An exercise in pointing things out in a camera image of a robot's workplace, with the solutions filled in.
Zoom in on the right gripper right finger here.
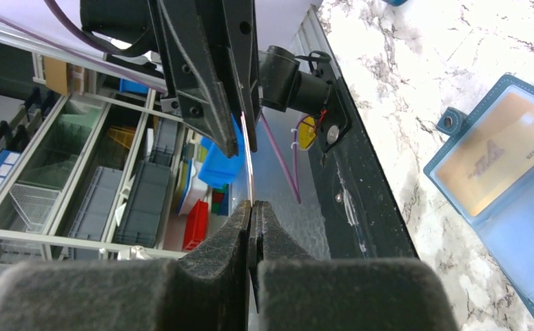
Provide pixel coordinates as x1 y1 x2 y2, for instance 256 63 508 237
251 201 458 330

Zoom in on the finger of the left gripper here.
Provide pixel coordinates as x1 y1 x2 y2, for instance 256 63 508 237
223 0 260 152
148 1 238 157

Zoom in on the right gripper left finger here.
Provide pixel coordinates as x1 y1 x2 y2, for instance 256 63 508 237
0 201 251 330

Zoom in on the gold credit card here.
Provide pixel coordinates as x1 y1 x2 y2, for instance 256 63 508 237
431 90 534 217
241 112 255 206

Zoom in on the blue card holder wallet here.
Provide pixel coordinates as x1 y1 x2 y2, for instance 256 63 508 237
424 74 534 318

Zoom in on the red plastic storage bin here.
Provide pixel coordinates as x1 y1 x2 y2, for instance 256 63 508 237
182 200 209 252

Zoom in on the grey plastic storage crate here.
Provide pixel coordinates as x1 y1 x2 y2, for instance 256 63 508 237
113 161 171 248

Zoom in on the blue plastic storage bin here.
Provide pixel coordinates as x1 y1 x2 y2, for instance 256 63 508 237
198 123 245 188

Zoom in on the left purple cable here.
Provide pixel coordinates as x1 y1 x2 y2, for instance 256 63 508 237
0 0 167 94

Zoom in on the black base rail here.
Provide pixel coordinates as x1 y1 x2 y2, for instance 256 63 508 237
257 43 420 261

